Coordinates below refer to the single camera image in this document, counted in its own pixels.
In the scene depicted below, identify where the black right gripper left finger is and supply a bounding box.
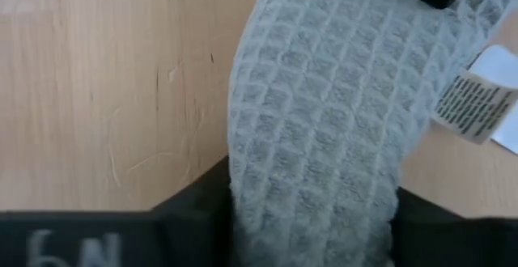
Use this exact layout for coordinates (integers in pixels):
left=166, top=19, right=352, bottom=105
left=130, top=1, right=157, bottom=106
left=0, top=155, right=236, bottom=267

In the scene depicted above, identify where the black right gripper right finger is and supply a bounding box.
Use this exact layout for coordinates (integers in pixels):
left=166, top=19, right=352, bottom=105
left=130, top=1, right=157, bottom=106
left=389, top=185, right=518, bottom=267

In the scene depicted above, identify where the grey waffle microfiber towel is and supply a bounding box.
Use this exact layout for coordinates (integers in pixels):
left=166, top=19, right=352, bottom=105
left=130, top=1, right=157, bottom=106
left=226, top=0, right=518, bottom=267

